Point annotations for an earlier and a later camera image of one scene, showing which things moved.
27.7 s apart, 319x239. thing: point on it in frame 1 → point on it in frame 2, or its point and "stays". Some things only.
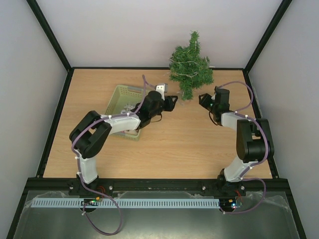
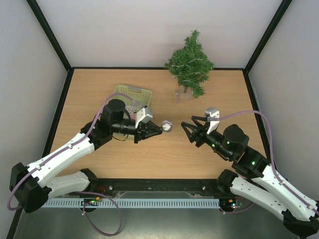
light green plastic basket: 122,98 stays
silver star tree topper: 130,106 stays
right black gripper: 209,102 → 199,134
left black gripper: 170,106 → 142,131
